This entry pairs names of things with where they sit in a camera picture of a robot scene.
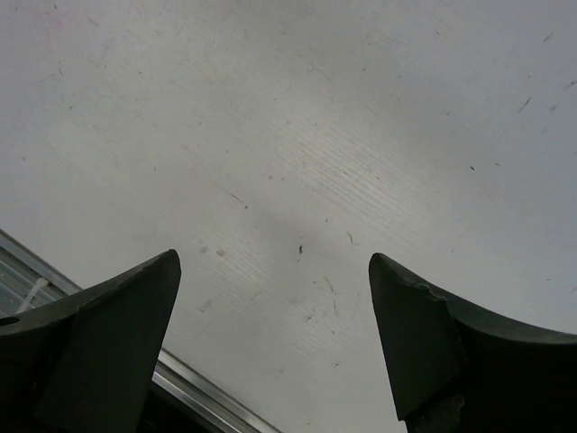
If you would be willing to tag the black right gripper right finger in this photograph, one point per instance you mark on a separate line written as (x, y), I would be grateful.
(454, 366)

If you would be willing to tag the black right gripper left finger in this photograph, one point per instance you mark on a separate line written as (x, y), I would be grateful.
(84, 363)

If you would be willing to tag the white cable tie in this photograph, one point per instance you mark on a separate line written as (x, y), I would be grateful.
(40, 284)

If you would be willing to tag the aluminium table edge rail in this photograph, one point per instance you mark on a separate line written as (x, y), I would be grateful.
(207, 406)

